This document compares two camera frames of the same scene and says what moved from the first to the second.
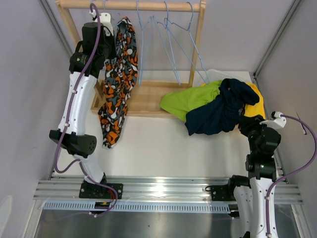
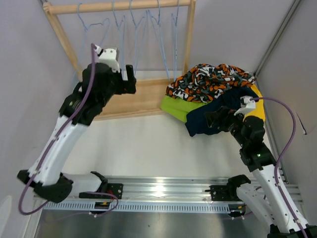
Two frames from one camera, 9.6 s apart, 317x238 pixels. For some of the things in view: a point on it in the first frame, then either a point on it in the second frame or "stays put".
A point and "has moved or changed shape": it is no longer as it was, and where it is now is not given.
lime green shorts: (180, 102) stays put
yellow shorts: (257, 109) stays put
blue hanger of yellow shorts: (142, 28) → (119, 26)
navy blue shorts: (222, 114) stays put
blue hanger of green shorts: (166, 19) → (155, 29)
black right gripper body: (252, 127) → (227, 114)
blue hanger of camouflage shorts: (105, 1) has moved or changed shape
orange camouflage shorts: (120, 73) → (207, 82)
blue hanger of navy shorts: (166, 26) → (140, 27)
